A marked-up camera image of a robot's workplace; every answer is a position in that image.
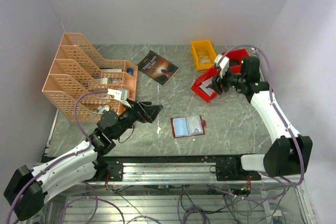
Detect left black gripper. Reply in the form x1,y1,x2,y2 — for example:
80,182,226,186
113,98,162,138

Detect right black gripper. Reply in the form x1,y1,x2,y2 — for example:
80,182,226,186
208,65,246,94

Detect red leather card holder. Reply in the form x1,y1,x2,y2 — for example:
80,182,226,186
170,115,206,138

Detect yellow plastic bin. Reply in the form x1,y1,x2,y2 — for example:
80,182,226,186
191,39,217,71

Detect white magnetic stripe card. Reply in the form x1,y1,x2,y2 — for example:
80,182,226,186
187,115,203,134

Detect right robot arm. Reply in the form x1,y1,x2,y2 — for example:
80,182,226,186
209,55,312,180

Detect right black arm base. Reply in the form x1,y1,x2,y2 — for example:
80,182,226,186
209,163,261,182

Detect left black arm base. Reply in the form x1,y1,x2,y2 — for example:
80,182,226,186
94,163,124,182

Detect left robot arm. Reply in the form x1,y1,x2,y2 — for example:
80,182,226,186
4,101,163,223

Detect white cards in red bin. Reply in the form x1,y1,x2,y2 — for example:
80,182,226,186
199,82,216,97

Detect red bin with cards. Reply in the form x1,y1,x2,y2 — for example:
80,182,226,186
191,67,218,102

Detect gold cards in yellow bin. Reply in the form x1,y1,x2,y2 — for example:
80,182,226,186
196,50,212,66

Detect red bin with dark item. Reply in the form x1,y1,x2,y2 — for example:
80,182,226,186
226,49,249,73

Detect dark paperback book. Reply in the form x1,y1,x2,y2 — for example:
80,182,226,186
137,50,179,86

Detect blue bottle cap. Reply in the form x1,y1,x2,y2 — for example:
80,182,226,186
127,68,134,74

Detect pink mesh file organizer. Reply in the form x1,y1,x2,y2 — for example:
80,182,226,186
42,33,138,122

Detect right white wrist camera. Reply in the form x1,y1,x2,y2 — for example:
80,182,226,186
214,54,229,78

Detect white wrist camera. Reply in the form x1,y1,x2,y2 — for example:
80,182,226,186
214,54,229,78
107,88,131,107

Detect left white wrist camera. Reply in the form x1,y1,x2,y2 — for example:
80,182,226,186
107,88,131,107

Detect aluminium mounting rail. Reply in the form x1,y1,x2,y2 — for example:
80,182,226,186
28,162,305,185

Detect loose wires under table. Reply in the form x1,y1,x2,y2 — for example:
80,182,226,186
60,182,289,224

